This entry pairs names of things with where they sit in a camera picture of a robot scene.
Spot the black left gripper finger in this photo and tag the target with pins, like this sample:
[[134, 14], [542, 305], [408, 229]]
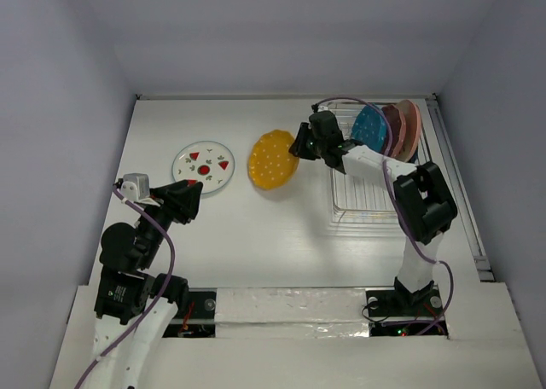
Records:
[[187, 200], [169, 191]]

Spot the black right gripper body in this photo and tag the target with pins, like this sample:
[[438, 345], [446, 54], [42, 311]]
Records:
[[307, 139]]

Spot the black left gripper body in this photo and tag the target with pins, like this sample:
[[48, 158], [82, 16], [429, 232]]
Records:
[[164, 214]]

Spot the yellow dotted plate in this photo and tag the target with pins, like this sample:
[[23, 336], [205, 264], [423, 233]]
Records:
[[270, 165]]

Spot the white watermelon pattern plate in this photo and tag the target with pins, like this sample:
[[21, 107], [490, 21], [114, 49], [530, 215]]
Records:
[[208, 162]]

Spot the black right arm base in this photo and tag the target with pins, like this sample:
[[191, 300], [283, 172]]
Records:
[[386, 304]]

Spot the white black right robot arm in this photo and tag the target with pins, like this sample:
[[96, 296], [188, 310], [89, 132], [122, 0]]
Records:
[[420, 195]]

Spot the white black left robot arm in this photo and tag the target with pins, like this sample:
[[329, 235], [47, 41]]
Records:
[[138, 294]]

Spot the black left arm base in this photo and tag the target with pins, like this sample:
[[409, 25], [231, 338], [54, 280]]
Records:
[[197, 319]]

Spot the blue dotted plate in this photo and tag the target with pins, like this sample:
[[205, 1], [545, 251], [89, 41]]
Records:
[[370, 129]]

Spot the maroon dotted plate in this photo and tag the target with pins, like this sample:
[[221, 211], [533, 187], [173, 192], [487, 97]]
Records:
[[397, 122]]

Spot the pink plate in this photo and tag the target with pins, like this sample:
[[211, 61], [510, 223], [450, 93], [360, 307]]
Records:
[[413, 119]]

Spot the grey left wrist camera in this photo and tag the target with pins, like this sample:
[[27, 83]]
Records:
[[135, 187]]

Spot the clear wire dish rack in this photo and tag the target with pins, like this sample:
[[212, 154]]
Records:
[[360, 203]]

